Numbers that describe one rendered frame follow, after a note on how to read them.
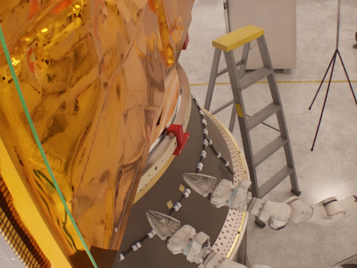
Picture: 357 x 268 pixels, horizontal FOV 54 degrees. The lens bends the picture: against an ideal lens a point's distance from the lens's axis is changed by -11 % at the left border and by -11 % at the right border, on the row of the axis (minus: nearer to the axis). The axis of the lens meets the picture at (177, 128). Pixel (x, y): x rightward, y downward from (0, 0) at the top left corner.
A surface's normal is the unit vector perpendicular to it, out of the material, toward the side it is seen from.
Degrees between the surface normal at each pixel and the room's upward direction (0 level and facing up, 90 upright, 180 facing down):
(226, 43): 0
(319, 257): 0
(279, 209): 5
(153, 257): 62
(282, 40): 90
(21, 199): 91
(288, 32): 90
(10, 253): 90
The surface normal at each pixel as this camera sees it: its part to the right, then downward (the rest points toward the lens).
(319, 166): -0.13, -0.80
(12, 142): 0.94, 0.10
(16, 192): 0.04, 0.58
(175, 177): 0.72, -0.22
